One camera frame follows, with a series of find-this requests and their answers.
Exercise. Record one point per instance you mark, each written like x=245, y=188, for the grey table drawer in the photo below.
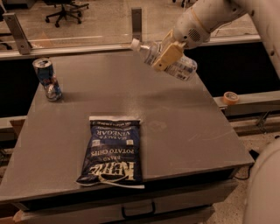
x=187, y=205

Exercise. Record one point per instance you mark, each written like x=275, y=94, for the blue potato chips bag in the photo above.
x=113, y=153

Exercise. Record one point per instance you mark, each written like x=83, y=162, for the black office chair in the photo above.
x=68, y=9

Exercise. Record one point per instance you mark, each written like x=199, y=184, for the metal glass bracket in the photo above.
x=16, y=30
x=136, y=22

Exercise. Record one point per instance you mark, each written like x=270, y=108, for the metal glass rail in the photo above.
x=88, y=49

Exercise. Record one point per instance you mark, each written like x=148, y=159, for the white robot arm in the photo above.
x=262, y=204

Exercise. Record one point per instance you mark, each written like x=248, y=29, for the clear plastic water bottle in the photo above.
x=170, y=60

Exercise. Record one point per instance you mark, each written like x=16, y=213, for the left metal glass bracket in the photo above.
x=16, y=30

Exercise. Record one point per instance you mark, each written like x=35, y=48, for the middle metal glass bracket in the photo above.
x=136, y=22

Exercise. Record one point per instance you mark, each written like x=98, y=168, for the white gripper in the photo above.
x=189, y=31

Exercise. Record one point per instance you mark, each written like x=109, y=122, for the blue energy drink can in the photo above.
x=44, y=70

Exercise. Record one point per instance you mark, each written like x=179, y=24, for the black drawer handle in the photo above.
x=137, y=212

